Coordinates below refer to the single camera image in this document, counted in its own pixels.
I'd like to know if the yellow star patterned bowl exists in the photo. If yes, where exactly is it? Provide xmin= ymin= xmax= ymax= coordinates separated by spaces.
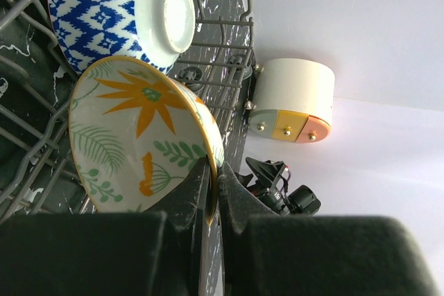
xmin=69 ymin=55 xmax=225 ymax=216

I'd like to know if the grey wire dish rack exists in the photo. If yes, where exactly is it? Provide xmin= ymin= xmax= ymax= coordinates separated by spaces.
xmin=1 ymin=0 xmax=255 ymax=218

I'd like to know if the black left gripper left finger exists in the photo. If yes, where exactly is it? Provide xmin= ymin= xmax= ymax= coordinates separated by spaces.
xmin=1 ymin=158 xmax=211 ymax=295

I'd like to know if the red geometric patterned bowl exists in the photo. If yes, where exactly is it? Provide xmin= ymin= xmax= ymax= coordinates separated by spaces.
xmin=48 ymin=0 xmax=196 ymax=74

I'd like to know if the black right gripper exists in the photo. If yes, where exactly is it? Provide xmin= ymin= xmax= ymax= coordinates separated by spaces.
xmin=234 ymin=157 xmax=321 ymax=216

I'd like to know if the white round drawer cabinet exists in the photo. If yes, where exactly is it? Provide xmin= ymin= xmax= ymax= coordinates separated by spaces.
xmin=248 ymin=58 xmax=335 ymax=143

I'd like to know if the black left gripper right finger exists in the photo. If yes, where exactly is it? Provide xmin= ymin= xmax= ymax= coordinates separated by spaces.
xmin=218 ymin=163 xmax=439 ymax=295

